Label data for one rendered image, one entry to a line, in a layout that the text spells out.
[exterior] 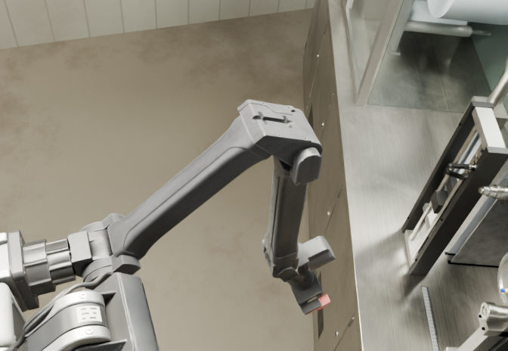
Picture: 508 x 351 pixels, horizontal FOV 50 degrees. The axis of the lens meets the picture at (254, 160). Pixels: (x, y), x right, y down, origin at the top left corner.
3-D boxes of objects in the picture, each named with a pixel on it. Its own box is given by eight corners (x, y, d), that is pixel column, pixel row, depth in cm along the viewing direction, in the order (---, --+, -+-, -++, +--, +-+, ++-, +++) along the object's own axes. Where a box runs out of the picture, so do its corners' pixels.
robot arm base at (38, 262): (25, 266, 93) (7, 228, 84) (73, 255, 96) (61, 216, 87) (29, 312, 88) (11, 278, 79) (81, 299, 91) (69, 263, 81)
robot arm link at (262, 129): (258, 74, 79) (284, 122, 73) (306, 111, 89) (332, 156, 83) (65, 241, 93) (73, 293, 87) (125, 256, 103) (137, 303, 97)
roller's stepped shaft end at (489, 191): (475, 188, 124) (481, 180, 122) (500, 191, 124) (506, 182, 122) (478, 200, 122) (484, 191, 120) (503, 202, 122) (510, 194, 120)
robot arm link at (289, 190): (267, 109, 85) (292, 160, 79) (301, 100, 87) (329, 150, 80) (257, 246, 119) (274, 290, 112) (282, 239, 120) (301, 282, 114)
